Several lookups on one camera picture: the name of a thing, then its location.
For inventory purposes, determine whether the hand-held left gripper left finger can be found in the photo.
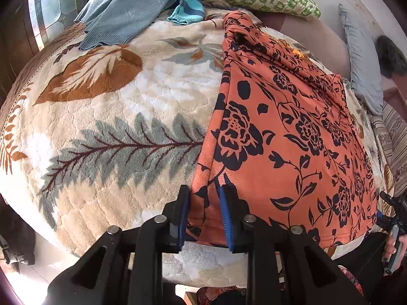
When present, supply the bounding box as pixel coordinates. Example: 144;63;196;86
45;184;191;305

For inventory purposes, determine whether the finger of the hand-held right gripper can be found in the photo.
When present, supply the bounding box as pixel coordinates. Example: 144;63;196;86
376;211;396;232
379;191;404;210

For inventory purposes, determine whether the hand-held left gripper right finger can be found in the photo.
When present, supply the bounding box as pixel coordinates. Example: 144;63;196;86
219;184;367;305

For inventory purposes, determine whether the orange floral garment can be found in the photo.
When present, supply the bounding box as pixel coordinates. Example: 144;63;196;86
186;10;380;250

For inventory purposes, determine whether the person's right hand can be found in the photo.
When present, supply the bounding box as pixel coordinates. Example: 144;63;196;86
382;234;407;263

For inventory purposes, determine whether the beige striped cloth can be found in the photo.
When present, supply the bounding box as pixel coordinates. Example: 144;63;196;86
370;102;407;197

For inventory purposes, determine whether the cream leaf-print fleece blanket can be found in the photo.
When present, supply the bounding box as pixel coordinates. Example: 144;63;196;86
0;9;395;288

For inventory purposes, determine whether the grey pillow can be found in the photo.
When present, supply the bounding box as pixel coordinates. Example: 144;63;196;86
338;3;385;116

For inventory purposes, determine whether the dark furry object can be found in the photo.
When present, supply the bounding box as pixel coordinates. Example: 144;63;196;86
376;35;407;78

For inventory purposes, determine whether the mauve bed sheet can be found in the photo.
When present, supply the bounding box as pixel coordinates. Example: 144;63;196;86
203;0;353;80

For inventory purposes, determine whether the teal striped cloth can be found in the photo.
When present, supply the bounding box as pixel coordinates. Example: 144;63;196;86
167;0;206;26

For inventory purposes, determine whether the light blue knit sweater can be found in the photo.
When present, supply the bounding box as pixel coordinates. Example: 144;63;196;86
75;0;199;51

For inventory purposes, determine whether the patterned glass window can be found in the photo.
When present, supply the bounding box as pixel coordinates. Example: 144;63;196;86
27;0;93;51

